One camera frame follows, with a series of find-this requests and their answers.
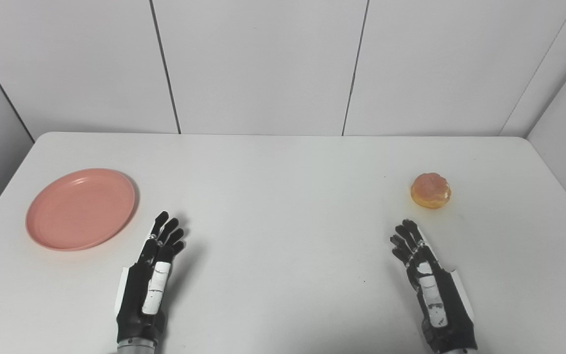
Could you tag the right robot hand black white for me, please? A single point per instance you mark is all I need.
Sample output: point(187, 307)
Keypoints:
point(435, 295)

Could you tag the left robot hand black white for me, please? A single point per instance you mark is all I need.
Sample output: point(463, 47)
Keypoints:
point(146, 290)

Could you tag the pink plate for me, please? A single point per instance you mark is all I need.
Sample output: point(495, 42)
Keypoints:
point(80, 209)

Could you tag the cream puff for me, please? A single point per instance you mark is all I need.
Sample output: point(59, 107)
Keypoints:
point(430, 190)

